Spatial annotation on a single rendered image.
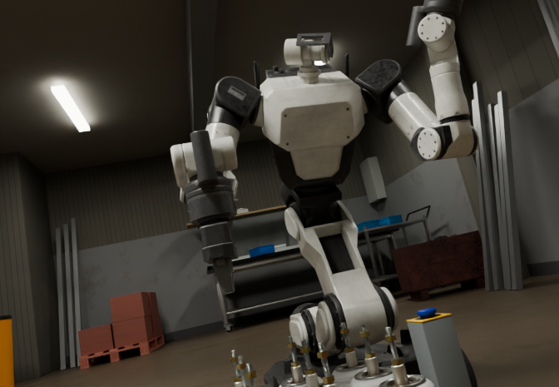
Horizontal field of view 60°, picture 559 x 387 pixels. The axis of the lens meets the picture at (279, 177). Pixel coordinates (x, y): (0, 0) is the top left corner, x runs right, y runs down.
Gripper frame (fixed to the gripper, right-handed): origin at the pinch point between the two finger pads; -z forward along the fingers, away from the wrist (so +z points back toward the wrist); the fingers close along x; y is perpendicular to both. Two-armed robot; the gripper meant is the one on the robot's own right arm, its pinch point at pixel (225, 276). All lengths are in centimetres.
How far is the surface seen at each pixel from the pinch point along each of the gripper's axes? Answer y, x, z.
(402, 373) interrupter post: 25.5, 8.5, -21.1
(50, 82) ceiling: -169, -368, 240
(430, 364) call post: 35.8, -11.6, -25.0
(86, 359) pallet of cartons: -223, -516, -40
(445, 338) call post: 40.1, -11.4, -20.9
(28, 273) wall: -289, -535, 77
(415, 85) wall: 247, -500, 208
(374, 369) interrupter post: 23.2, -3.1, -22.0
